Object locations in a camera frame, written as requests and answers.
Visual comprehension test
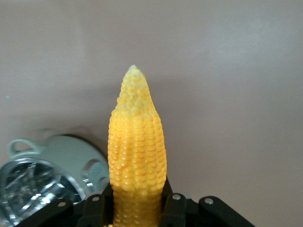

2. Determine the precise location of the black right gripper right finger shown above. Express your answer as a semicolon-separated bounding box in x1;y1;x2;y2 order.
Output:
160;176;257;227

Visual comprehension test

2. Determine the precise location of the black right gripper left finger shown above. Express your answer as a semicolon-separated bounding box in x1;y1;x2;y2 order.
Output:
14;184;115;227

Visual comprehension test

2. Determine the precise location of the yellow corn cob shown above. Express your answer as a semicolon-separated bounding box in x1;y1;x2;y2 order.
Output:
107;64;168;227

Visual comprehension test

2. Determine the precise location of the brown table cloth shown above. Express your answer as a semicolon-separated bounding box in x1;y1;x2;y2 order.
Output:
0;0;303;227

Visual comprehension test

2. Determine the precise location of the grey pot with loop handles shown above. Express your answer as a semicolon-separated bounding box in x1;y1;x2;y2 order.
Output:
0;134;111;227

